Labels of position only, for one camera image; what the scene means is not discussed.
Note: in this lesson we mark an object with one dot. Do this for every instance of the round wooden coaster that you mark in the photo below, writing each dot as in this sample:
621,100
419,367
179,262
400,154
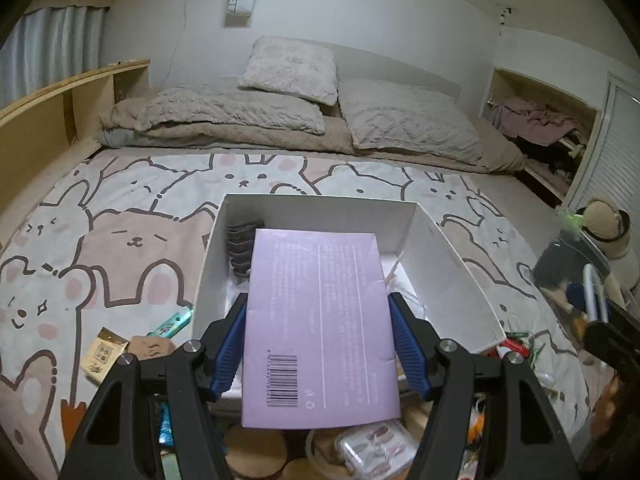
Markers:
255,452

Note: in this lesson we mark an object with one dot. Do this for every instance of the white louvered door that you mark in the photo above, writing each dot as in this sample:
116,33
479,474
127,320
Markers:
617,160

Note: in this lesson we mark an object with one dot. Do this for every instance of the dark grey cloth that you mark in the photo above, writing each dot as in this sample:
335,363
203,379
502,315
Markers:
560,265

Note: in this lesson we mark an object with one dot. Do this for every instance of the carved wooden block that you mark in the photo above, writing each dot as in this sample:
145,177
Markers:
150,347

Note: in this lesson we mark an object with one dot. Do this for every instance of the dark brown wavy hair clip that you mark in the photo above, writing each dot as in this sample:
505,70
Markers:
240,250

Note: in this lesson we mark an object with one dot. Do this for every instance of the clear plastic storage bin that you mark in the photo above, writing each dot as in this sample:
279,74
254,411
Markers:
555,300

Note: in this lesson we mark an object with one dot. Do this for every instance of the teal stick packet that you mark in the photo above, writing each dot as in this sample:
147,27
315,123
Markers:
170,324

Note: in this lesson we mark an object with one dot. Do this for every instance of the brown fuzzy plush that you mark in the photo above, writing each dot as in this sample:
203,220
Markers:
600,220

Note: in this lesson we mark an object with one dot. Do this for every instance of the fluffy square pillow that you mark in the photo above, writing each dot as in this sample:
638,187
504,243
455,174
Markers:
290,70

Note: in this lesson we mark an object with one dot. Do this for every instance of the white cardboard box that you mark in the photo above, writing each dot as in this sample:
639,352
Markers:
440,280

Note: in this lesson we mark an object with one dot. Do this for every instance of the clear box of press-on nails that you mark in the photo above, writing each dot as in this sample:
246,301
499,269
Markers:
375,447

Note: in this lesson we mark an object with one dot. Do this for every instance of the wall closet niche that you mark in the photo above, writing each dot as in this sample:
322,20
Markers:
530,90

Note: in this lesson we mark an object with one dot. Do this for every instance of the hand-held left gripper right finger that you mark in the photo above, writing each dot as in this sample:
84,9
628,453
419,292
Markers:
407,350

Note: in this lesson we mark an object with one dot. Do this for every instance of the pale blue curtain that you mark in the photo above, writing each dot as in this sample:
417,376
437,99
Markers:
50,50

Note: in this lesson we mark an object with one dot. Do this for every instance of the purple box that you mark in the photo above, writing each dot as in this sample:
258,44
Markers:
320,310

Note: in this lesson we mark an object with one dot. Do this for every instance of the white headboard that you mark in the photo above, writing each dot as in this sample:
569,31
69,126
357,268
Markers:
400,67

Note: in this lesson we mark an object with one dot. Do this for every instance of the kraft paper packet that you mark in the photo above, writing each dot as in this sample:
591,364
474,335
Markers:
105,352

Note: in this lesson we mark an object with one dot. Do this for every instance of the printed animal blanket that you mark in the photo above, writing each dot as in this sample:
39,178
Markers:
125,260

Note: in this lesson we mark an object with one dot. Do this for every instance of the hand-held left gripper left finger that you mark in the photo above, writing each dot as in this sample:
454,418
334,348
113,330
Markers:
230,355

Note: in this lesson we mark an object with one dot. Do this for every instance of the textured beige pillow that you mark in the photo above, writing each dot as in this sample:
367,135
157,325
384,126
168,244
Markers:
410,120
225,110

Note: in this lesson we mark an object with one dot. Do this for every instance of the beige duvet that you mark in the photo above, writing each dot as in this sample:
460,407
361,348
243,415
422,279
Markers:
250,140

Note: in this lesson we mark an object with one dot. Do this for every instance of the wooden bedside shelf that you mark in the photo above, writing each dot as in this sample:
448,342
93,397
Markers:
30,135

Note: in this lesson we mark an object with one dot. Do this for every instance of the green clothes peg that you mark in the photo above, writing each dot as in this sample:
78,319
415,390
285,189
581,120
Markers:
535,347

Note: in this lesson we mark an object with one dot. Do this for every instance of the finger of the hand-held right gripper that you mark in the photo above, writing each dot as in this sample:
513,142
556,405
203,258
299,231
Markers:
615,345

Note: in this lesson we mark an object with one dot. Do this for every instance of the pile of clothes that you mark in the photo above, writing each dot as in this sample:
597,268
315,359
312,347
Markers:
530,117

